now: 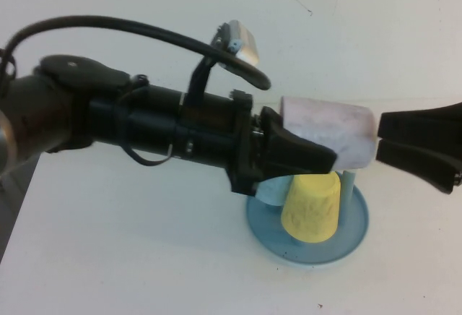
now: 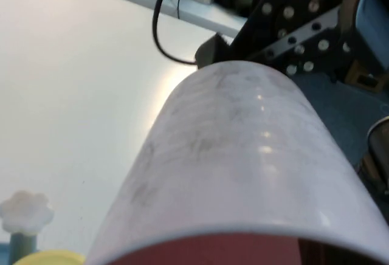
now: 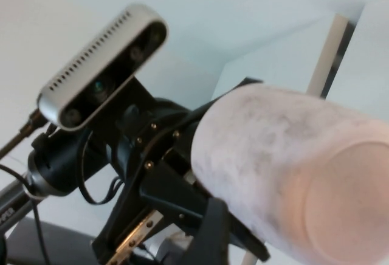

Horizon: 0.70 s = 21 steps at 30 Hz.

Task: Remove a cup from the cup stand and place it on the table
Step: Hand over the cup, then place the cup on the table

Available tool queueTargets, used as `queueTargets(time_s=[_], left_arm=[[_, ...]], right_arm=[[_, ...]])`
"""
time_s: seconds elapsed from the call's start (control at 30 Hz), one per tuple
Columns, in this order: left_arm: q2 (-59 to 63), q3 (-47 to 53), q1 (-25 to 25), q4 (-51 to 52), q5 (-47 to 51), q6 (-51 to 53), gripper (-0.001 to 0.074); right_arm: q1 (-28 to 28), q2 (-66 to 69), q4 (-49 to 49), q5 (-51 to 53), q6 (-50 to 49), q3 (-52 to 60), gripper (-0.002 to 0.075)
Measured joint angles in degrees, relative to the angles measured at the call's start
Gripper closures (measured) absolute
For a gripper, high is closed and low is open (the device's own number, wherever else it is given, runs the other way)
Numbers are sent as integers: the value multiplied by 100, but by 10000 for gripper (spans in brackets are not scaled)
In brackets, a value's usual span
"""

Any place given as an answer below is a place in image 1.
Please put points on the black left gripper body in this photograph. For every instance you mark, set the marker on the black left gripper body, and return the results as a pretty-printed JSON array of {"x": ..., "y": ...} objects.
[{"x": 216, "y": 130}]

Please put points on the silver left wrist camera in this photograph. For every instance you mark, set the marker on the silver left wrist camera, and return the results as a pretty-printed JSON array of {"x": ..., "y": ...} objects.
[{"x": 242, "y": 42}]

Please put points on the pink plastic cup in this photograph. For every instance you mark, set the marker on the pink plastic cup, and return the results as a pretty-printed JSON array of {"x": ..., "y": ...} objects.
[{"x": 325, "y": 123}]

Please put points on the blue round cup stand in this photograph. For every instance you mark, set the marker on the blue round cup stand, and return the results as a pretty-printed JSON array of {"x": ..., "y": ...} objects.
[{"x": 353, "y": 228}]

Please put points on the light blue plastic cup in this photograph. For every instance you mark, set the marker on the light blue plastic cup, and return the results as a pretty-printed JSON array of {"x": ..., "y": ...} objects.
[{"x": 272, "y": 192}]

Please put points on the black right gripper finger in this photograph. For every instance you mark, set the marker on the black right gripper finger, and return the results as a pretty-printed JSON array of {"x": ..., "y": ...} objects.
[
  {"x": 418, "y": 121},
  {"x": 415, "y": 159}
]

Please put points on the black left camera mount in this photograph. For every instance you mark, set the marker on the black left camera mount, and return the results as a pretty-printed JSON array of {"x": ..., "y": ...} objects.
[{"x": 199, "y": 80}]

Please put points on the yellow plastic cup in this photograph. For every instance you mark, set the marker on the yellow plastic cup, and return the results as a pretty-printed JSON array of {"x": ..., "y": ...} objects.
[{"x": 310, "y": 210}]

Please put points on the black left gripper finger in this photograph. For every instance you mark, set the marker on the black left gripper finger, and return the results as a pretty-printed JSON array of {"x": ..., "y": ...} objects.
[{"x": 296, "y": 152}]

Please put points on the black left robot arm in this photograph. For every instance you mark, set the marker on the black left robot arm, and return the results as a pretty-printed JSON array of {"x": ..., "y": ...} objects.
[{"x": 54, "y": 112}]

